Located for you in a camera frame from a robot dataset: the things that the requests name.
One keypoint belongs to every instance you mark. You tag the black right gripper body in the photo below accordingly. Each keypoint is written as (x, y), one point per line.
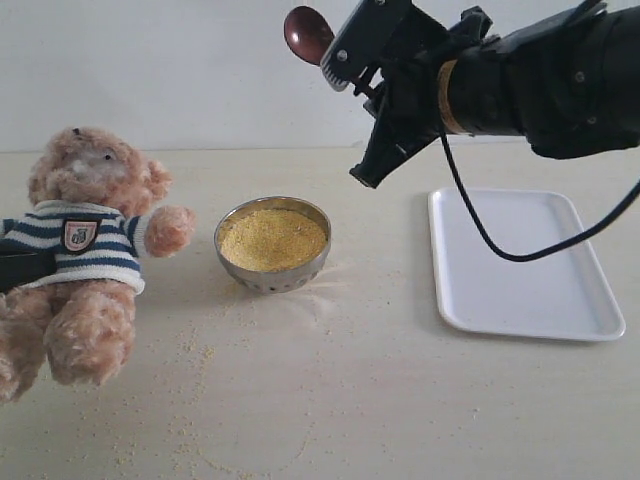
(471, 90)

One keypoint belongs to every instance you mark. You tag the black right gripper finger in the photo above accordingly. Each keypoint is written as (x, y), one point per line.
(393, 38)

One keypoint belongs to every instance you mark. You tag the dark red wooden spoon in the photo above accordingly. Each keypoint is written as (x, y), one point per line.
(307, 34)

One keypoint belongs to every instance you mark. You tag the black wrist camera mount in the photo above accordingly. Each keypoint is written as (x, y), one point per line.
(406, 121)

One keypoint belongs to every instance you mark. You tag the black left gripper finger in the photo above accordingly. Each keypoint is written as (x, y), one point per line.
(20, 266)

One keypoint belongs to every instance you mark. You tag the steel bowl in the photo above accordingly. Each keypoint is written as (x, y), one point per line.
(274, 282)

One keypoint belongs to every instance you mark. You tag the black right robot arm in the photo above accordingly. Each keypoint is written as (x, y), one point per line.
(568, 84)

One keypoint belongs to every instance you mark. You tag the brown teddy bear striped sweater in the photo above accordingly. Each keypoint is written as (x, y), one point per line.
(98, 208)

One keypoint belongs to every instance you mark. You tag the yellow millet grains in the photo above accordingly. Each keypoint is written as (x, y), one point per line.
(273, 240)

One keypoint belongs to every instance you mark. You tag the white plastic tray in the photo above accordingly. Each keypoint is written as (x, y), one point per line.
(564, 296)

